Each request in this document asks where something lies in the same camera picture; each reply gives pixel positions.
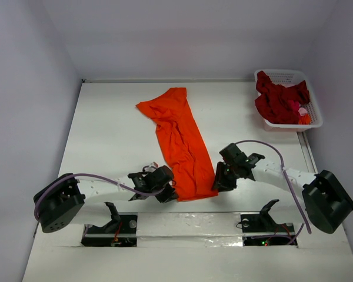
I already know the orange t shirt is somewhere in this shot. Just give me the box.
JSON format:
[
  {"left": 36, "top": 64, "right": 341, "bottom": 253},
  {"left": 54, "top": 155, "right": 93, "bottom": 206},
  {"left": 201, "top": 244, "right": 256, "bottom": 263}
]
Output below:
[{"left": 136, "top": 88, "right": 218, "bottom": 202}]

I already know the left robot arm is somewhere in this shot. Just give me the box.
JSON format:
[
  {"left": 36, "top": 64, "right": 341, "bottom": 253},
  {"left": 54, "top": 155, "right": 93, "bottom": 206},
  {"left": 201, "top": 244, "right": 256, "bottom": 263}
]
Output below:
[{"left": 33, "top": 163, "right": 178, "bottom": 233}]

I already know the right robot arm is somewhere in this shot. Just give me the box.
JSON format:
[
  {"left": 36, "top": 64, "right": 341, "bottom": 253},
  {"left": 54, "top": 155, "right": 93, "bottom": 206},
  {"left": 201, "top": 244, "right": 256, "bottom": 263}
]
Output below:
[{"left": 212, "top": 142, "right": 353, "bottom": 234}]

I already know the dark red t shirt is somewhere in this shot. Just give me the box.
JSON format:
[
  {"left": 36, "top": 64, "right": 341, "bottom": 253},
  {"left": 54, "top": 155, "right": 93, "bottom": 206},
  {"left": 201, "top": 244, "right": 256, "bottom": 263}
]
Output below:
[{"left": 255, "top": 71, "right": 311, "bottom": 125}]

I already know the small orange garment in basket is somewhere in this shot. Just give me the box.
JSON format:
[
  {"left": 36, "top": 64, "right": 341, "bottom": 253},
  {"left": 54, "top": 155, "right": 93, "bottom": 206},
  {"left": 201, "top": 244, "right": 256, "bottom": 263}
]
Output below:
[{"left": 298, "top": 114, "right": 311, "bottom": 125}]

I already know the pink garment in basket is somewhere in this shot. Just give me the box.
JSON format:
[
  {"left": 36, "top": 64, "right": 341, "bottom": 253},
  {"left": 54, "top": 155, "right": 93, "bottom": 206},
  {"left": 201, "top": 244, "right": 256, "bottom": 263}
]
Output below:
[{"left": 288, "top": 100, "right": 308, "bottom": 118}]

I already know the white plastic basket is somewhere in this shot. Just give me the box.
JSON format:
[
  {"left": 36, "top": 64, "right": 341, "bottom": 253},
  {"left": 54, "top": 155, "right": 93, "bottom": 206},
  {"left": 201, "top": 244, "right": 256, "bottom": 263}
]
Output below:
[{"left": 254, "top": 69, "right": 323, "bottom": 132}]

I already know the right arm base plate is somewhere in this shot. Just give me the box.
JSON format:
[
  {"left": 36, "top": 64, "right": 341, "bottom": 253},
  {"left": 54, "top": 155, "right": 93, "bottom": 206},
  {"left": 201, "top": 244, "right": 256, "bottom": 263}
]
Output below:
[{"left": 236, "top": 213, "right": 297, "bottom": 247}]

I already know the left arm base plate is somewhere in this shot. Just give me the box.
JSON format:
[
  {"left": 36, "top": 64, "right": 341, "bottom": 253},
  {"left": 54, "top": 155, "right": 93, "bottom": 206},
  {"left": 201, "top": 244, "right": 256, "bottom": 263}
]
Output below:
[{"left": 81, "top": 213, "right": 138, "bottom": 247}]

